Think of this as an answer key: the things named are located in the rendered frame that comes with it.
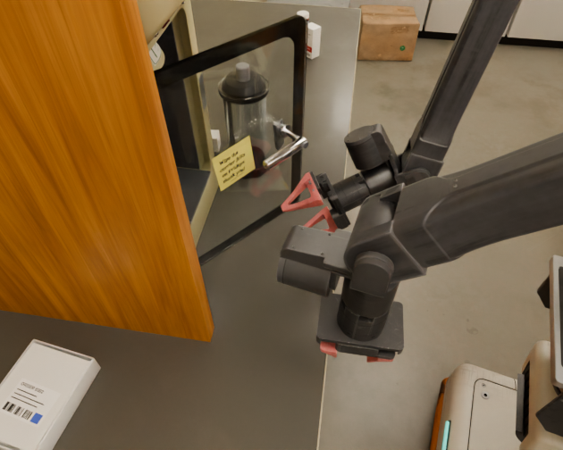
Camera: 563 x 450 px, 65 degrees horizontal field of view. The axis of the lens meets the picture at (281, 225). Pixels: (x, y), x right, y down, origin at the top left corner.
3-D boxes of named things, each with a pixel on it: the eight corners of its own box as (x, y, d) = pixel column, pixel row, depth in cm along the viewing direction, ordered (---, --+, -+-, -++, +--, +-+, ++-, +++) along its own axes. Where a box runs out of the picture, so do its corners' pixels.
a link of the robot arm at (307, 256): (395, 269, 37) (411, 202, 43) (268, 233, 40) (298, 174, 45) (373, 337, 46) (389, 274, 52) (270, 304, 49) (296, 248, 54)
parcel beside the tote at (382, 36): (356, 61, 328) (361, 22, 307) (353, 40, 350) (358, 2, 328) (412, 62, 327) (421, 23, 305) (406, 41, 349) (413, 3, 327)
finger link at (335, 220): (285, 208, 86) (329, 187, 84) (298, 226, 92) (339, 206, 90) (296, 235, 82) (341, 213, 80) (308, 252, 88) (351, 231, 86)
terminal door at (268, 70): (177, 278, 82) (116, 85, 52) (298, 200, 95) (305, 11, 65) (179, 280, 82) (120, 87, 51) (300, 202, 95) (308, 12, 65)
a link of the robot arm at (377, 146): (432, 185, 75) (429, 162, 81) (411, 126, 69) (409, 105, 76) (365, 204, 80) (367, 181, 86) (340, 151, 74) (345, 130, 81)
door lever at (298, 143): (249, 159, 75) (247, 147, 73) (290, 132, 79) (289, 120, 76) (270, 175, 72) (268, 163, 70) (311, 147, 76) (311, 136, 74)
